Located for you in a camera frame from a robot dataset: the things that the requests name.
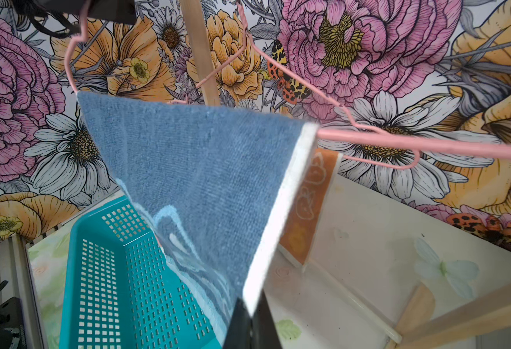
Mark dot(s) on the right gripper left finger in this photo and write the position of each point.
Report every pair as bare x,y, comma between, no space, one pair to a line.
239,332

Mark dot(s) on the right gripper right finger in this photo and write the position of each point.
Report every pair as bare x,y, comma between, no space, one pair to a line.
264,332

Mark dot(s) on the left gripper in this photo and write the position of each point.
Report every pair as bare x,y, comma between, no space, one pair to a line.
118,11

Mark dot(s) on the blue towel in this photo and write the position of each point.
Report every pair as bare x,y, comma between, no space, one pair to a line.
215,184

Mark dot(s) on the pink hanger with blue towel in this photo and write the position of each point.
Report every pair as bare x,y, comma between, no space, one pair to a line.
485,150

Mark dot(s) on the orange bunny towel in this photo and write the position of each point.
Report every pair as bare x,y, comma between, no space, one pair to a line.
298,237

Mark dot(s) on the teal plastic basket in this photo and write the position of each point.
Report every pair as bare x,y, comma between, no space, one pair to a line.
119,290

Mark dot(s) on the wooden clothes rack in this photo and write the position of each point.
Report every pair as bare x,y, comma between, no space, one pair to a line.
417,68

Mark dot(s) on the aluminium front rail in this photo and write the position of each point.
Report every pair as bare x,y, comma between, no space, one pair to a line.
16,269

